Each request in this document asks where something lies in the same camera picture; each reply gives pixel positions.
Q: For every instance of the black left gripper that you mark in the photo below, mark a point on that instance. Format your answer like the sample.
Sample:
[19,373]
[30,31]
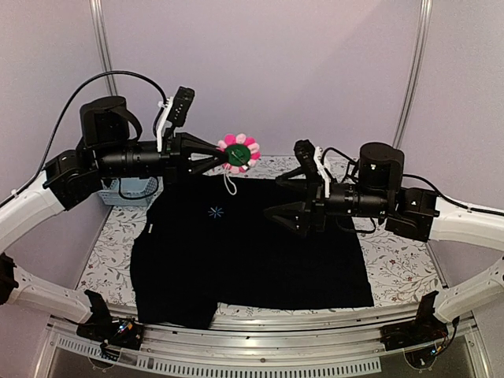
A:
[176,157]

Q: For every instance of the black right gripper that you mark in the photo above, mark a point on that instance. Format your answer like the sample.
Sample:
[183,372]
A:
[312,202]

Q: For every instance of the pink flower plush brooch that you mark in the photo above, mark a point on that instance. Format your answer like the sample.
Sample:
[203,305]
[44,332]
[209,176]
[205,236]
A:
[243,153]

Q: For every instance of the black t-shirt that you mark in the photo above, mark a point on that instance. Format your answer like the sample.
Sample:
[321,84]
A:
[202,247]

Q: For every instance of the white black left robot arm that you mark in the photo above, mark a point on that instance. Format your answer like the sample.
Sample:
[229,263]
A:
[105,152]

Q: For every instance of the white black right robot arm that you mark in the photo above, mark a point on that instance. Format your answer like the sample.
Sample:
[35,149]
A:
[372,188]

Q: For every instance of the light blue plastic basket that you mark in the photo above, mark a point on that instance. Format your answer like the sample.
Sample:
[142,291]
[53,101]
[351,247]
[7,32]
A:
[130,191]

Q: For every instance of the floral patterned table mat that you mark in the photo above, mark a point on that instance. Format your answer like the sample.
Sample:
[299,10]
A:
[399,270]

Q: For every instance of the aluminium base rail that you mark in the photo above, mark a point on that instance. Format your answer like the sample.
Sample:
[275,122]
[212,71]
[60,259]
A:
[325,344]

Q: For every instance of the left aluminium frame post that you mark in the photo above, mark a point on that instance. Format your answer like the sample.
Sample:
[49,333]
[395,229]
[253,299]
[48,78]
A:
[100,35]

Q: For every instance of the aluminium frame post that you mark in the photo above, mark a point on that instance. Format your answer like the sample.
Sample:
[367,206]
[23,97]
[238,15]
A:
[415,71]
[100,35]

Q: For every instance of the right aluminium frame post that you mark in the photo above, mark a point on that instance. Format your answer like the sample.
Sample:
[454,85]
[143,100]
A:
[415,71]

